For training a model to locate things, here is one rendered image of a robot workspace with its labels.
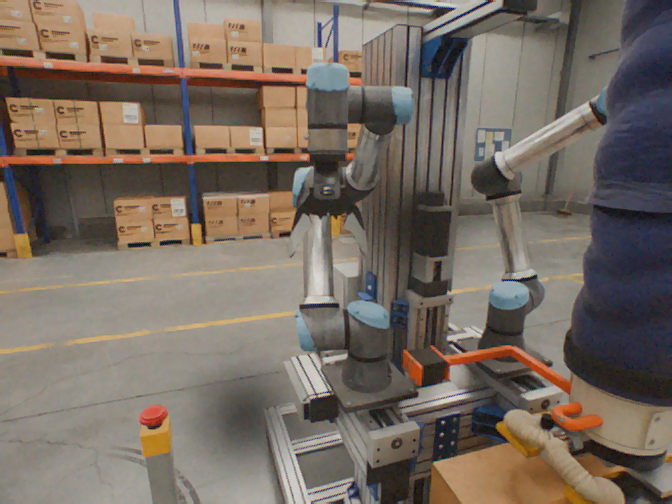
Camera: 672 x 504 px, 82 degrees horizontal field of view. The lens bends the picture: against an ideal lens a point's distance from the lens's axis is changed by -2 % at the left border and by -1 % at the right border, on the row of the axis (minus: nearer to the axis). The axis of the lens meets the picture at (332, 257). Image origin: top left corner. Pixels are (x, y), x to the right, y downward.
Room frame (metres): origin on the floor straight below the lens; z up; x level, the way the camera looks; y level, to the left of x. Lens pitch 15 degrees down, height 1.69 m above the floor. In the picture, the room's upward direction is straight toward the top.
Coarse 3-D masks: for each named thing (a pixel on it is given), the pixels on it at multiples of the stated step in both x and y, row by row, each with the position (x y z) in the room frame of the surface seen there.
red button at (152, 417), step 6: (150, 408) 0.88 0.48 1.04; (156, 408) 0.88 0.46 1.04; (162, 408) 0.88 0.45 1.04; (144, 414) 0.85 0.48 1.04; (150, 414) 0.85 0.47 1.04; (156, 414) 0.85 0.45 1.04; (162, 414) 0.86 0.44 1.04; (144, 420) 0.84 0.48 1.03; (150, 420) 0.84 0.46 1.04; (156, 420) 0.84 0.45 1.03; (162, 420) 0.85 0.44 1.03; (150, 426) 0.84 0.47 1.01; (156, 426) 0.85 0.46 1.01
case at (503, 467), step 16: (496, 448) 0.85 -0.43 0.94; (512, 448) 0.85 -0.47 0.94; (432, 464) 0.80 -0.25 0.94; (448, 464) 0.79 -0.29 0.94; (464, 464) 0.79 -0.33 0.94; (480, 464) 0.79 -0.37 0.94; (496, 464) 0.79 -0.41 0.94; (512, 464) 0.79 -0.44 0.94; (528, 464) 0.79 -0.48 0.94; (544, 464) 0.79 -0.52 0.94; (592, 464) 0.79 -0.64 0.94; (432, 480) 0.79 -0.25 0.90; (448, 480) 0.74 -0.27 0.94; (464, 480) 0.74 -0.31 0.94; (480, 480) 0.74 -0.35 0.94; (496, 480) 0.74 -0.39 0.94; (512, 480) 0.74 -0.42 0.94; (528, 480) 0.74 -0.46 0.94; (544, 480) 0.74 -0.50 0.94; (560, 480) 0.74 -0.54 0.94; (432, 496) 0.79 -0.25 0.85; (448, 496) 0.73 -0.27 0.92; (464, 496) 0.70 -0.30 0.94; (480, 496) 0.70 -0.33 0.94; (496, 496) 0.70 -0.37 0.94; (512, 496) 0.70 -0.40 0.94; (528, 496) 0.70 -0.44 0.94; (544, 496) 0.70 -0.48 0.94; (560, 496) 0.70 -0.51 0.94
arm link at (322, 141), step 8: (304, 136) 0.76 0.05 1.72; (312, 136) 0.74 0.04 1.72; (320, 136) 0.73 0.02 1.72; (328, 136) 0.72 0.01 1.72; (336, 136) 0.73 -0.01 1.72; (344, 136) 0.74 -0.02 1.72; (312, 144) 0.74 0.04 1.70; (320, 144) 0.73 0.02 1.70; (328, 144) 0.72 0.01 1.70; (336, 144) 0.73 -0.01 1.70; (344, 144) 0.74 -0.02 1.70; (312, 152) 0.75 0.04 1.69; (320, 152) 0.73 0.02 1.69; (328, 152) 0.73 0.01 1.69; (336, 152) 0.73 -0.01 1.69
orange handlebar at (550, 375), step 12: (492, 348) 0.92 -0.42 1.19; (504, 348) 0.92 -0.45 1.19; (516, 348) 0.92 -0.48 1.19; (456, 360) 0.87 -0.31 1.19; (468, 360) 0.88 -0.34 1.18; (480, 360) 0.89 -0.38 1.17; (528, 360) 0.86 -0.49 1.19; (540, 372) 0.82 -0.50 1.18; (552, 372) 0.80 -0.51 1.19; (564, 384) 0.76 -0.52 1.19; (552, 408) 0.68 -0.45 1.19; (564, 408) 0.67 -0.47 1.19; (576, 408) 0.68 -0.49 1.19; (564, 420) 0.64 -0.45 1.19; (576, 420) 0.64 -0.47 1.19; (588, 420) 0.64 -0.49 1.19; (600, 420) 0.64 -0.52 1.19
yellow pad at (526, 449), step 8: (536, 416) 0.80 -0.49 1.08; (544, 416) 0.77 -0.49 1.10; (504, 424) 0.78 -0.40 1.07; (544, 424) 0.76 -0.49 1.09; (552, 424) 0.75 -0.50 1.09; (504, 432) 0.76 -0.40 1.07; (512, 432) 0.75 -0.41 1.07; (512, 440) 0.73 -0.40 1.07; (520, 440) 0.72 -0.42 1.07; (520, 448) 0.71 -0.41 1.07; (528, 448) 0.70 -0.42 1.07; (536, 448) 0.70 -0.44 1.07; (528, 456) 0.69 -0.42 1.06
